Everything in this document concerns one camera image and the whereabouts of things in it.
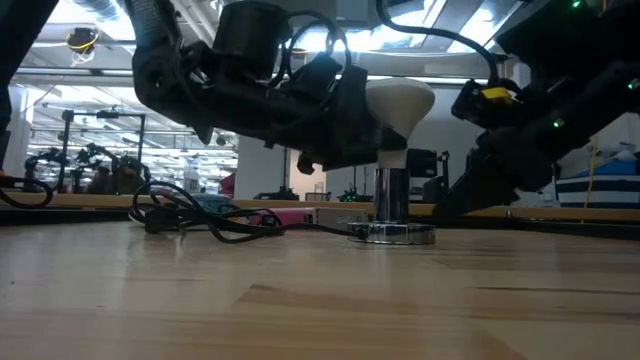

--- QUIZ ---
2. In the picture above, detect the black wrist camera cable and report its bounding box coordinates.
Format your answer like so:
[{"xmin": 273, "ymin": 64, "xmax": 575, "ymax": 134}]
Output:
[
  {"xmin": 375, "ymin": 0, "xmax": 502, "ymax": 89},
  {"xmin": 279, "ymin": 9, "xmax": 349, "ymax": 84}
]

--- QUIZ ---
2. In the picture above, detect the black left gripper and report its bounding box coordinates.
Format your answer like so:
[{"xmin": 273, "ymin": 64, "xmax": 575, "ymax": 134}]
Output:
[{"xmin": 271, "ymin": 66, "xmax": 409, "ymax": 172}]

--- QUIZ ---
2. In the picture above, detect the blue patterned round container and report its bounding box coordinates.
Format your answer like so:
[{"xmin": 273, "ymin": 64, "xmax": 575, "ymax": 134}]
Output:
[{"xmin": 191, "ymin": 193, "xmax": 237, "ymax": 217}]

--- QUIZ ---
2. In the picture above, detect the navy white striped box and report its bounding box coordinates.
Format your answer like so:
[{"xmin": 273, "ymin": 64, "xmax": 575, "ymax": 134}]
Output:
[{"xmin": 555, "ymin": 174, "xmax": 640, "ymax": 209}]

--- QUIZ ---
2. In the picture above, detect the yellow black ceiling cable reel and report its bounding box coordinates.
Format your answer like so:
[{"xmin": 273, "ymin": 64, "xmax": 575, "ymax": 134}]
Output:
[{"xmin": 65, "ymin": 26, "xmax": 101, "ymax": 56}]

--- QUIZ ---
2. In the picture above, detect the thick black cable loop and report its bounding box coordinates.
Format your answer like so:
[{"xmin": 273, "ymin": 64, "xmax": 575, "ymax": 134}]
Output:
[{"xmin": 0, "ymin": 174, "xmax": 54, "ymax": 210}]

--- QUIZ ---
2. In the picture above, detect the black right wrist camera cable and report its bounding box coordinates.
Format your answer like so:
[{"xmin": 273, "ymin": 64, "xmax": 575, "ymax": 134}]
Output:
[{"xmin": 375, "ymin": 0, "xmax": 502, "ymax": 89}]

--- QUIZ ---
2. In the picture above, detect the black left wrist camera cable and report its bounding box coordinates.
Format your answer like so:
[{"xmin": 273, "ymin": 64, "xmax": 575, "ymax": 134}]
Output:
[{"xmin": 279, "ymin": 9, "xmax": 349, "ymax": 84}]

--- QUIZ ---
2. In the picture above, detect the tan wooden desk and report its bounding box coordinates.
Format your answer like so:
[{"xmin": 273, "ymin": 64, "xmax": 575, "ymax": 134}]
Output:
[{"xmin": 0, "ymin": 192, "xmax": 640, "ymax": 224}]

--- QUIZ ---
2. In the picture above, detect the black aluminium rig frame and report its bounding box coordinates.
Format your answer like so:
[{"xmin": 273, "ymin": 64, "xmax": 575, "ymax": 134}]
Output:
[{"xmin": 0, "ymin": 206, "xmax": 640, "ymax": 243}]

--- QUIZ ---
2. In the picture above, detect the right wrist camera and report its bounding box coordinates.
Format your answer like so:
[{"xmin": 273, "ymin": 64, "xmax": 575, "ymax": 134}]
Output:
[{"xmin": 450, "ymin": 78, "xmax": 524, "ymax": 130}]

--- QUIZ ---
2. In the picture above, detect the pink white plastic case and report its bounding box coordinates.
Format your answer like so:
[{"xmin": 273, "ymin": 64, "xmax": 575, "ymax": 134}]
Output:
[{"xmin": 248, "ymin": 207, "xmax": 322, "ymax": 230}]

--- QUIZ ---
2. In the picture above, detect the black background robot rig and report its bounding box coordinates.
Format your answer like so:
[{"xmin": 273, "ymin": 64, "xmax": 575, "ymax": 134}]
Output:
[{"xmin": 19, "ymin": 107, "xmax": 159, "ymax": 197}]

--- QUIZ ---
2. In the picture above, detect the black lamp power cord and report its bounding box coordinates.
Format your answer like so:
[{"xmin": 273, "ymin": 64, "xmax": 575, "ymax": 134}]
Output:
[{"xmin": 128, "ymin": 180, "xmax": 372, "ymax": 245}]

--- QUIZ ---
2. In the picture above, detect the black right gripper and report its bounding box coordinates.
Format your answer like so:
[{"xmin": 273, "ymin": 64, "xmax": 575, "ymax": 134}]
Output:
[{"xmin": 434, "ymin": 123, "xmax": 557, "ymax": 218}]

